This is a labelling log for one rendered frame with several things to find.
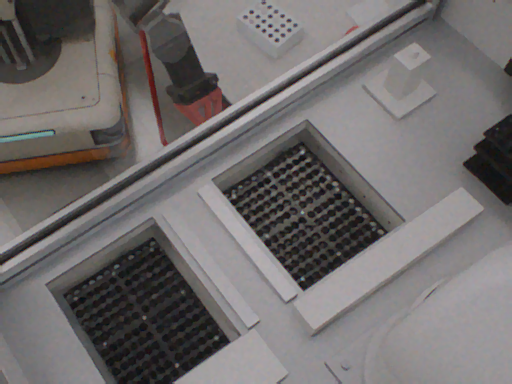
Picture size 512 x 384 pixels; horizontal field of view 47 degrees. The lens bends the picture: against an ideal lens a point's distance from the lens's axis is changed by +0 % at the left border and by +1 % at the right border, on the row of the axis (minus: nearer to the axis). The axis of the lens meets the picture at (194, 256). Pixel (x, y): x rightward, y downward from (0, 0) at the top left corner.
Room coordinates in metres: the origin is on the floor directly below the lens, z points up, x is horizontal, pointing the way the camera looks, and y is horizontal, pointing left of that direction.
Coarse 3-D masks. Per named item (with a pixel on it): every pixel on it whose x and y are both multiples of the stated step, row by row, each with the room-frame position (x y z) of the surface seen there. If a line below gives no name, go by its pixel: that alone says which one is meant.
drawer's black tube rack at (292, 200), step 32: (320, 160) 0.52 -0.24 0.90; (256, 192) 0.47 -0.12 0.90; (288, 192) 0.48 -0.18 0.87; (320, 192) 0.47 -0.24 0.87; (256, 224) 0.41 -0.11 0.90; (288, 224) 0.40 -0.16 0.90; (320, 224) 0.41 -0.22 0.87; (352, 224) 0.40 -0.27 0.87; (288, 256) 0.36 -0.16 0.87; (320, 256) 0.34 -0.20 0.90; (352, 256) 0.33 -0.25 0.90
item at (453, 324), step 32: (448, 288) 0.08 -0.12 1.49; (480, 288) 0.08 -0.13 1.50; (384, 320) 0.20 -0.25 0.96; (416, 320) 0.07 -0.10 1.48; (448, 320) 0.06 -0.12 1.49; (480, 320) 0.06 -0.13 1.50; (352, 352) 0.17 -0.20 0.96; (384, 352) 0.06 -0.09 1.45; (416, 352) 0.06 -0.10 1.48; (448, 352) 0.05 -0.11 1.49; (480, 352) 0.05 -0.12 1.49
